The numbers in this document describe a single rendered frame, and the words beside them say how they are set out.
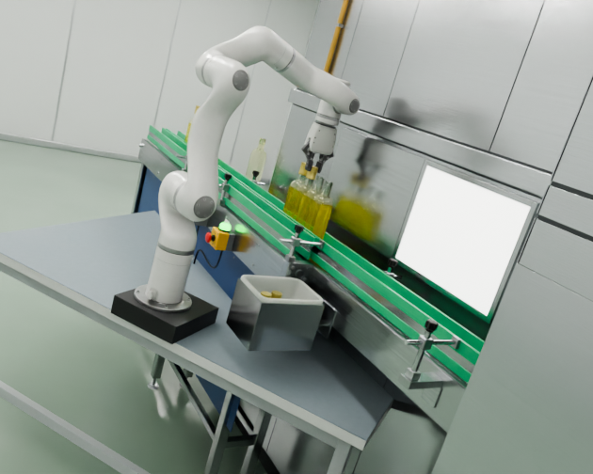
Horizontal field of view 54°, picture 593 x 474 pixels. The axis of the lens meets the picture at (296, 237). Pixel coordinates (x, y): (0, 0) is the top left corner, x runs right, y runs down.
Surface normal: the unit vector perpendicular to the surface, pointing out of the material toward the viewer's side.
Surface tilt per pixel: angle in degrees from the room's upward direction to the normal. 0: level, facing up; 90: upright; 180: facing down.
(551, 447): 90
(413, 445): 90
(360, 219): 90
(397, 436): 90
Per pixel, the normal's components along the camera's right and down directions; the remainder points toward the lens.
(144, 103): 0.47, 0.36
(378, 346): -0.84, -0.10
